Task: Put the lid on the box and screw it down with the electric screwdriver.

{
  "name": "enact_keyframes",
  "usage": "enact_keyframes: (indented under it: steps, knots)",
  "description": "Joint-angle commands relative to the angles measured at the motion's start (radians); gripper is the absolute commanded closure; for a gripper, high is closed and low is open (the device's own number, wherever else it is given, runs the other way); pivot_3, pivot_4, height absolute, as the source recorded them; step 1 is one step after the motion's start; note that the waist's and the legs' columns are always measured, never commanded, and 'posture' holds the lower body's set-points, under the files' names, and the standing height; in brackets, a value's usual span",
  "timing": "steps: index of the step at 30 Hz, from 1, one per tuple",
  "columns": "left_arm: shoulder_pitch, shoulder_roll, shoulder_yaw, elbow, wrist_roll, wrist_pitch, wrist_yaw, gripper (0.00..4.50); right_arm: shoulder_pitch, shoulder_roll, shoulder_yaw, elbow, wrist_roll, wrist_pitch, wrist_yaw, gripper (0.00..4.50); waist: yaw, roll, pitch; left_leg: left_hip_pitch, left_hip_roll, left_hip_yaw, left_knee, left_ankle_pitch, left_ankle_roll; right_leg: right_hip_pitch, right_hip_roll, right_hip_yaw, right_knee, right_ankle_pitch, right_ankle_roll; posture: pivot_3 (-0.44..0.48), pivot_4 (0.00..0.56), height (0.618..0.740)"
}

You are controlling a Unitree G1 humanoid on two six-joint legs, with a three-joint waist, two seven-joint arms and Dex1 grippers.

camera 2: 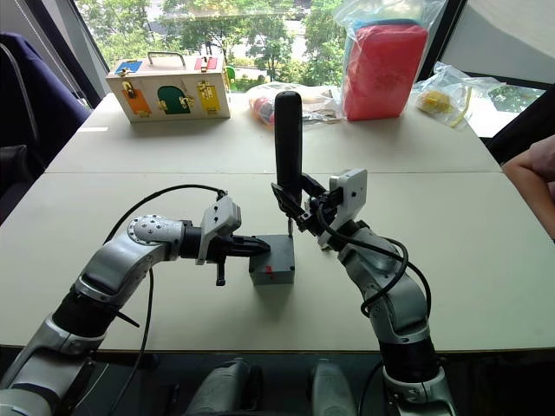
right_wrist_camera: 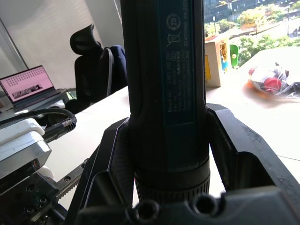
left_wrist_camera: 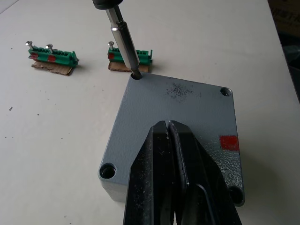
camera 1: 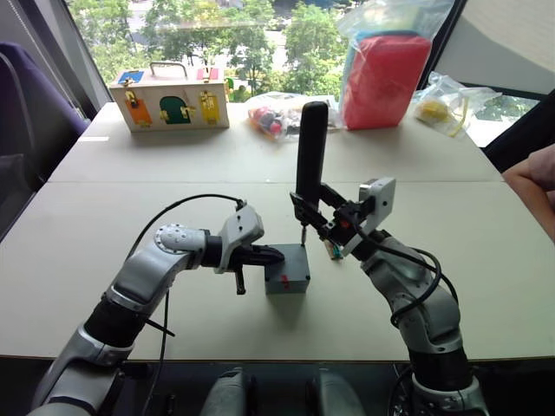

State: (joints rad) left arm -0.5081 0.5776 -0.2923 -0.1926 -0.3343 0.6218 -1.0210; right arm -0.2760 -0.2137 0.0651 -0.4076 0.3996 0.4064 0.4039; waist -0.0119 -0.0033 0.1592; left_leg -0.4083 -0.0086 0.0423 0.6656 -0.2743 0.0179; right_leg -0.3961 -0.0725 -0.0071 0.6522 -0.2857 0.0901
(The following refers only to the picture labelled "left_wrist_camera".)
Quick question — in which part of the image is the brown cardboard piece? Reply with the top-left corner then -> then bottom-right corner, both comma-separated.
31,61 -> 74,77
107,62 -> 150,73

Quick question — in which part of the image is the black electric screwdriver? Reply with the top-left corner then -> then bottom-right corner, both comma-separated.
92,0 -> 143,79

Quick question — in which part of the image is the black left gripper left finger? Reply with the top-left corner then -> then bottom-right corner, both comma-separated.
123,120 -> 177,225

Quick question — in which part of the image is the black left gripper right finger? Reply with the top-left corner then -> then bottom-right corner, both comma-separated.
168,120 -> 243,225

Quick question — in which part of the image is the green screw holder block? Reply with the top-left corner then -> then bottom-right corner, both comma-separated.
107,48 -> 154,69
28,45 -> 79,69

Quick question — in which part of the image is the grey metal box lid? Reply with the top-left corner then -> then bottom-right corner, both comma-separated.
97,72 -> 246,207

